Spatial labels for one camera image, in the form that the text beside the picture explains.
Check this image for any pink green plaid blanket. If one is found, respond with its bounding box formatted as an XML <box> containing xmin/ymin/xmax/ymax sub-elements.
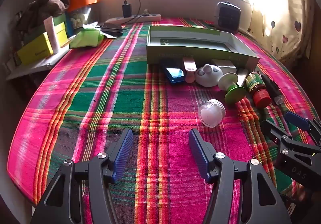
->
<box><xmin>7</xmin><ymin>17</ymin><xmax>319</xmax><ymax>224</ymax></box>

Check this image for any white tube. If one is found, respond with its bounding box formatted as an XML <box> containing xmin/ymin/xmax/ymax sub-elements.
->
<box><xmin>43</xmin><ymin>16</ymin><xmax>60</xmax><ymax>54</ymax></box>

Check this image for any white ribbed round cap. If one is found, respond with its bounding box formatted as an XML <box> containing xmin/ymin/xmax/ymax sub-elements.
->
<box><xmin>198</xmin><ymin>99</ymin><xmax>226</xmax><ymax>128</ymax></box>

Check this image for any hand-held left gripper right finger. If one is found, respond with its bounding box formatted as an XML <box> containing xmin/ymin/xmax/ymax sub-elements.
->
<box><xmin>189</xmin><ymin>129</ymin><xmax>293</xmax><ymax>224</ymax></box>

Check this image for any grey board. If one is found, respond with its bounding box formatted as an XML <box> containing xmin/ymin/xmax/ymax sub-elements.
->
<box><xmin>6</xmin><ymin>46</ymin><xmax>71</xmax><ymax>81</ymax></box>

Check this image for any black speaker cube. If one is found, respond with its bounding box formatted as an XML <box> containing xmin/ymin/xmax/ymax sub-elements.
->
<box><xmin>217</xmin><ymin>2</ymin><xmax>242</xmax><ymax>32</ymax></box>

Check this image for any heart print curtain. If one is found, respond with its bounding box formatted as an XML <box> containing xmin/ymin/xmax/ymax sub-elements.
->
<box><xmin>247</xmin><ymin>0</ymin><xmax>316</xmax><ymax>64</ymax></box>

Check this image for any beige power adapter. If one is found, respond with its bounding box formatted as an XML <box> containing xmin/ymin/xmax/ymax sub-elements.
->
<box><xmin>211</xmin><ymin>59</ymin><xmax>237</xmax><ymax>74</ymax></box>

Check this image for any white panda toy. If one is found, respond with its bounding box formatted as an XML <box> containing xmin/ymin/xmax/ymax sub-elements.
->
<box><xmin>195</xmin><ymin>64</ymin><xmax>223</xmax><ymax>87</ymax></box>

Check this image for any clear plastic box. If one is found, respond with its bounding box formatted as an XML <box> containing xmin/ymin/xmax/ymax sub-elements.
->
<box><xmin>71</xmin><ymin>6</ymin><xmax>100</xmax><ymax>29</ymax></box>

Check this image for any white power strip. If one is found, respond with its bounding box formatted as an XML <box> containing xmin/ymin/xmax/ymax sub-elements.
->
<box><xmin>108</xmin><ymin>14</ymin><xmax>161</xmax><ymax>25</ymax></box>

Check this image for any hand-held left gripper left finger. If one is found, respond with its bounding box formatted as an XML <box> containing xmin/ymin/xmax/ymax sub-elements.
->
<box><xmin>30</xmin><ymin>129</ymin><xmax>134</xmax><ymax>224</ymax></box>

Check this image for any blue usb tester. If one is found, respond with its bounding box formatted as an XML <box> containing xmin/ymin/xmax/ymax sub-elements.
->
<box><xmin>162</xmin><ymin>62</ymin><xmax>186</xmax><ymax>85</ymax></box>

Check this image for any blue box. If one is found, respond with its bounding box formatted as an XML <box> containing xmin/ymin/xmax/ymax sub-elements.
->
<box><xmin>66</xmin><ymin>12</ymin><xmax>76</xmax><ymax>37</ymax></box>

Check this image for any green cloth pouch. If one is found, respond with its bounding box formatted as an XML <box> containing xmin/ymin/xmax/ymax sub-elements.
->
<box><xmin>69</xmin><ymin>22</ymin><xmax>106</xmax><ymax>49</ymax></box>

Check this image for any brown bottle red cap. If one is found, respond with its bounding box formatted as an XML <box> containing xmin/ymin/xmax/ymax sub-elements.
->
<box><xmin>245</xmin><ymin>71</ymin><xmax>272</xmax><ymax>109</ymax></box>

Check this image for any green and white spool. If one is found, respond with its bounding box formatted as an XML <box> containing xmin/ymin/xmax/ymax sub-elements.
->
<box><xmin>218</xmin><ymin>73</ymin><xmax>247</xmax><ymax>104</ymax></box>

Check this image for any black phone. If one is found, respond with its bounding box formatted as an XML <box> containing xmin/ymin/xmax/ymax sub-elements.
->
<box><xmin>102</xmin><ymin>23</ymin><xmax>123</xmax><ymax>37</ymax></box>

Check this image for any yellow green cardboard box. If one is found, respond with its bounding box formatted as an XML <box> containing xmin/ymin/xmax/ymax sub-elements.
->
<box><xmin>16</xmin><ymin>17</ymin><xmax>68</xmax><ymax>66</ymax></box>

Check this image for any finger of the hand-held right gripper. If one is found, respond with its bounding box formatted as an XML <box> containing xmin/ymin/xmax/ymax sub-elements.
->
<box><xmin>261</xmin><ymin>119</ymin><xmax>310</xmax><ymax>187</ymax></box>
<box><xmin>284</xmin><ymin>111</ymin><xmax>321</xmax><ymax>148</ymax></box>

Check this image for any black charger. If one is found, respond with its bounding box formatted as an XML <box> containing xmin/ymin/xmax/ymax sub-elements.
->
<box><xmin>122</xmin><ymin>2</ymin><xmax>132</xmax><ymax>18</ymax></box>

